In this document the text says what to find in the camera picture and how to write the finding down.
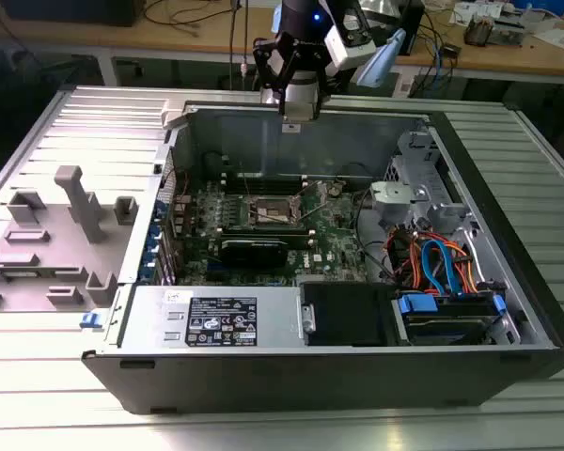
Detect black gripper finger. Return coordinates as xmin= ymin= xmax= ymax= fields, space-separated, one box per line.
xmin=308 ymin=46 xmax=334 ymax=119
xmin=252 ymin=39 xmax=293 ymax=117

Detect black RAM slot bank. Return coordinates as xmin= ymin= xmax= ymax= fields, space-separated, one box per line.
xmin=220 ymin=170 xmax=311 ymax=194

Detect blue expansion slot latches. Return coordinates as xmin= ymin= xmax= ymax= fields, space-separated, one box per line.
xmin=139 ymin=199 xmax=165 ymax=284

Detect white QR label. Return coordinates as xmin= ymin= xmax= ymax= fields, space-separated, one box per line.
xmin=394 ymin=72 xmax=415 ymax=99

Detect black tower box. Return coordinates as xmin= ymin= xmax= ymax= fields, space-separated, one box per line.
xmin=398 ymin=0 xmax=427 ymax=57

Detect silver metal drive cage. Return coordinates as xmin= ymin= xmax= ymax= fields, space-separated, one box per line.
xmin=368 ymin=130 xmax=474 ymax=236

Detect green motherboard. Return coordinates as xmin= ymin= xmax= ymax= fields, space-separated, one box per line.
xmin=168 ymin=177 xmax=383 ymax=288

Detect metal heat sink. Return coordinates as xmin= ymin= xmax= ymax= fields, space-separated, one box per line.
xmin=464 ymin=12 xmax=495 ymax=47

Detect white printed cards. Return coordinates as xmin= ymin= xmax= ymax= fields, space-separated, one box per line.
xmin=449 ymin=1 xmax=505 ymax=25

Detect black graphics card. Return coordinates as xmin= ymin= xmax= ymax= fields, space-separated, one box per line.
xmin=217 ymin=237 xmax=289 ymax=270

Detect wooden desk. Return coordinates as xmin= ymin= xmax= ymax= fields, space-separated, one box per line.
xmin=0 ymin=0 xmax=564 ymax=88

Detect large black flat box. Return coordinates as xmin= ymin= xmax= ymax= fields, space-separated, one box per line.
xmin=2 ymin=0 xmax=146 ymax=28

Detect grey metal device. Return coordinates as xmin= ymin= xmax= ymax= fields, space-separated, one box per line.
xmin=493 ymin=17 xmax=530 ymax=48

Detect blue disk carrier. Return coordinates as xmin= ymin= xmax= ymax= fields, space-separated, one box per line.
xmin=394 ymin=290 xmax=508 ymax=347

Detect white paper sheet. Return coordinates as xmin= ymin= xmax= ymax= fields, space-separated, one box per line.
xmin=531 ymin=25 xmax=564 ymax=52

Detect black hard disk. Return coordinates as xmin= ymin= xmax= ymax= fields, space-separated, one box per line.
xmin=403 ymin=312 xmax=497 ymax=347

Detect grey power supply unit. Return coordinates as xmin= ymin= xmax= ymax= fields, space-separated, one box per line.
xmin=116 ymin=284 xmax=307 ymax=350

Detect grey plastic parts rack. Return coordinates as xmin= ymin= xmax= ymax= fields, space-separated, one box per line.
xmin=0 ymin=164 xmax=140 ymax=314

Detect black open PC case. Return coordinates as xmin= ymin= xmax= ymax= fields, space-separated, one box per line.
xmin=80 ymin=96 xmax=564 ymax=415

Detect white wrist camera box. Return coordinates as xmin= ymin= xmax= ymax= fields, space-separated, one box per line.
xmin=322 ymin=13 xmax=378 ymax=71

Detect blue cable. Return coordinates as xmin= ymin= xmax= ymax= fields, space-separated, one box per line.
xmin=429 ymin=38 xmax=447 ymax=99

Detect thin red wire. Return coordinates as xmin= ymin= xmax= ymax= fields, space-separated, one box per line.
xmin=163 ymin=167 xmax=190 ymax=201

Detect blue flat wire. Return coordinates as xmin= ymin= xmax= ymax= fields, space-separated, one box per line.
xmin=420 ymin=238 xmax=462 ymax=298

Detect orange wire bundle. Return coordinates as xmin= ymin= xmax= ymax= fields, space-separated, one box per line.
xmin=385 ymin=226 xmax=481 ymax=296

